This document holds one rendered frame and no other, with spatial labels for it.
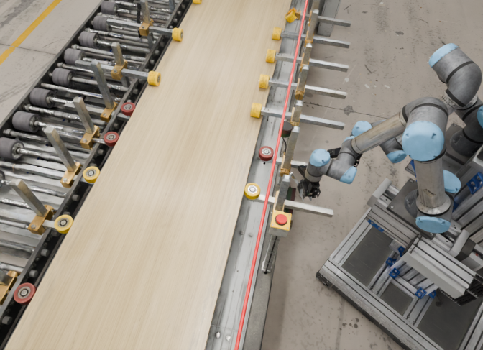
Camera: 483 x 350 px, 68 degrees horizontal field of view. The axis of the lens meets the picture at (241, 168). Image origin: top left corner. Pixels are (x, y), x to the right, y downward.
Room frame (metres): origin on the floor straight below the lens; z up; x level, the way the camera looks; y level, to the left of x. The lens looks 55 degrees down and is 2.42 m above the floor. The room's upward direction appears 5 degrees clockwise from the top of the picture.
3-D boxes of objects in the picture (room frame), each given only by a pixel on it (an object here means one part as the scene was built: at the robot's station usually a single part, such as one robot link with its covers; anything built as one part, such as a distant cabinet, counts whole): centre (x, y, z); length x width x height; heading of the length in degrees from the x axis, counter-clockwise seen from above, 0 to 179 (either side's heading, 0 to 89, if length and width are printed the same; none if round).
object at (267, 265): (0.62, -0.16, 0.93); 0.05 x 0.04 x 0.45; 172
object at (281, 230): (0.62, -0.16, 1.18); 0.07 x 0.07 x 0.08; 82
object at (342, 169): (0.88, -0.42, 1.22); 0.11 x 0.11 x 0.08; 68
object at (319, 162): (0.90, -0.32, 1.22); 0.09 x 0.08 x 0.11; 68
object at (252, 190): (0.94, -0.06, 0.85); 0.08 x 0.08 x 0.11
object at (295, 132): (1.12, -0.24, 0.93); 0.03 x 0.03 x 0.48; 82
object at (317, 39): (2.15, -0.40, 0.95); 0.50 x 0.04 x 0.04; 82
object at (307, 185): (0.89, -0.32, 1.06); 0.09 x 0.08 x 0.12; 12
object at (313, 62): (1.90, -0.37, 0.95); 0.50 x 0.04 x 0.04; 82
